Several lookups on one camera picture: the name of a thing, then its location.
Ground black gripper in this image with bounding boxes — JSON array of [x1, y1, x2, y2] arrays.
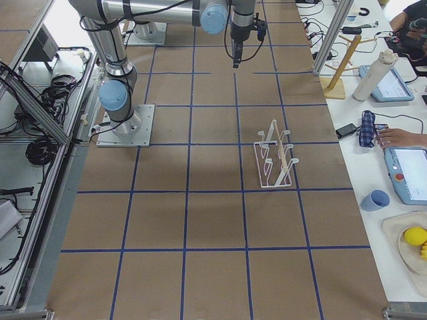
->
[[231, 9, 251, 69]]

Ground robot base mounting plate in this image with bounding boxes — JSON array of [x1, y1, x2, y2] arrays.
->
[[96, 104, 155, 147]]

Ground blue cup on side table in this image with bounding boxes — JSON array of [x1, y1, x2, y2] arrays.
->
[[360, 189, 390, 212]]

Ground person's hand on table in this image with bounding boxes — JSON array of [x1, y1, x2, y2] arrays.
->
[[376, 129, 426, 149]]

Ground wooden mug tree stand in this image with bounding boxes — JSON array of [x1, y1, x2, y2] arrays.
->
[[320, 35, 376, 99]]

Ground black power adapter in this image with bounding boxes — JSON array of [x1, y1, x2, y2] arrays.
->
[[336, 123, 358, 139]]

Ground white paper roll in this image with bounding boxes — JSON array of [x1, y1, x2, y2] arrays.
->
[[352, 49, 398, 101]]

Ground blue plaid cloth bag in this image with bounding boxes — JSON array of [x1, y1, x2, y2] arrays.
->
[[359, 110, 376, 148]]

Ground upper teach pendant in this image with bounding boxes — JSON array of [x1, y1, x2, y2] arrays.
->
[[370, 68, 414, 103]]

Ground teach pendant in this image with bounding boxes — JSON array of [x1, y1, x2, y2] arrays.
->
[[384, 147, 426, 205], [370, 68, 414, 103]]

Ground grey metal box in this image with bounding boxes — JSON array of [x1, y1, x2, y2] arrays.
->
[[23, 24, 59, 63]]

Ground lower teach pendant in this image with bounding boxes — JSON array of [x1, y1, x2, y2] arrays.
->
[[384, 147, 426, 205]]

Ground beige tray on side table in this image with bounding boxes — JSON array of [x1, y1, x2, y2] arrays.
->
[[382, 211, 426, 297]]

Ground yellow lemon toy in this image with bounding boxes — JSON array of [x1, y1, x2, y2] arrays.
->
[[403, 226, 427, 246]]

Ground beige bowl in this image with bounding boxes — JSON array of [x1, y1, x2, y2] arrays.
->
[[398, 230, 426, 275]]

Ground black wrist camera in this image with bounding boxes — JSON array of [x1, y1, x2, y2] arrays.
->
[[254, 13, 268, 43]]

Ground white wire cup rack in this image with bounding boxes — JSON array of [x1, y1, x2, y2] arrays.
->
[[253, 119, 299, 189]]

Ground coiled black cables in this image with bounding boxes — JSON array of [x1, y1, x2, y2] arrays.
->
[[25, 136, 57, 167]]

